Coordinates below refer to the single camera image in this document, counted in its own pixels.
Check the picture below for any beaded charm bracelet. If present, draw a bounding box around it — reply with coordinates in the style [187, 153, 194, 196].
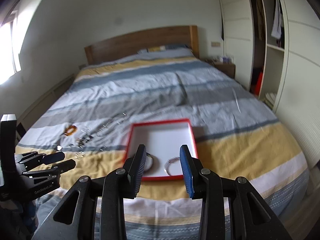
[75, 134, 94, 149]

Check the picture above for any amber orange bangle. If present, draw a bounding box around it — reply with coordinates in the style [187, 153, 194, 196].
[63, 125, 77, 136]

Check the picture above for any silver chain necklace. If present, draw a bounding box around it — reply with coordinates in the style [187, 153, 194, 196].
[97, 112, 128, 133]

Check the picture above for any dark brown bangle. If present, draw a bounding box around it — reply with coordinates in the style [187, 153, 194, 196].
[144, 153, 154, 173]

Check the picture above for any red jewelry box tray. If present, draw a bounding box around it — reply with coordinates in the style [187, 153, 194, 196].
[125, 119, 198, 181]

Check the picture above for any striped duvet cover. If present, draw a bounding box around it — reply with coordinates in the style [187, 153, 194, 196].
[16, 48, 309, 239]

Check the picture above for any window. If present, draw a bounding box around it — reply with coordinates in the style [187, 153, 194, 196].
[0, 10, 21, 85]

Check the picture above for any red item in wardrobe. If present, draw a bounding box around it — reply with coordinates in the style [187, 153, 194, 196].
[251, 72, 263, 96]

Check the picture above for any wooden headboard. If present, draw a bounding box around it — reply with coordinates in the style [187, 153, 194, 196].
[84, 25, 200, 65]

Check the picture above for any wooden nightstand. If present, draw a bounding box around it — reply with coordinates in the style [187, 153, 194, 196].
[202, 58, 236, 79]

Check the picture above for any grey pillow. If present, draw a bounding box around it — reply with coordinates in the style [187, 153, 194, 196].
[137, 44, 194, 59]

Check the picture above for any hanging shirt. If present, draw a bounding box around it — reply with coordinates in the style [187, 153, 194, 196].
[271, 0, 283, 40]

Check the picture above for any white wardrobe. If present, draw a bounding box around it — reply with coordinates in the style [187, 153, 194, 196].
[220, 0, 319, 168]

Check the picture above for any low white wall cabinet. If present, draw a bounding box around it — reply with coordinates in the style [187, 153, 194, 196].
[17, 75, 74, 131]

